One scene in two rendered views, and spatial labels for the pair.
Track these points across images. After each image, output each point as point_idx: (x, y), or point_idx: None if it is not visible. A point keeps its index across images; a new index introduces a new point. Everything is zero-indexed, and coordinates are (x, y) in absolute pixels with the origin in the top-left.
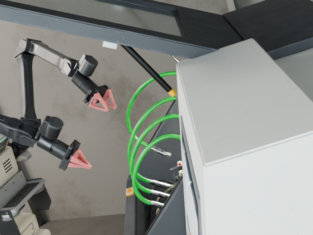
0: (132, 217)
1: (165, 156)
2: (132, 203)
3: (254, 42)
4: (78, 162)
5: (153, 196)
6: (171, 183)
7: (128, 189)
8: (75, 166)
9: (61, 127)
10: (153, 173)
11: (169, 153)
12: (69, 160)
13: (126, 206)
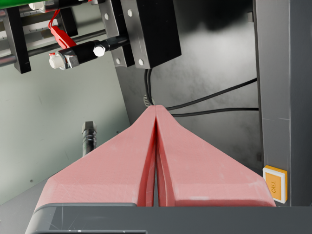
0: (265, 41)
1: (91, 127)
2: (266, 120)
3: None
4: (128, 139)
5: (204, 97)
6: (147, 92)
7: (276, 196)
8: (192, 145)
9: None
10: None
11: (81, 128)
12: (137, 215)
13: (285, 118)
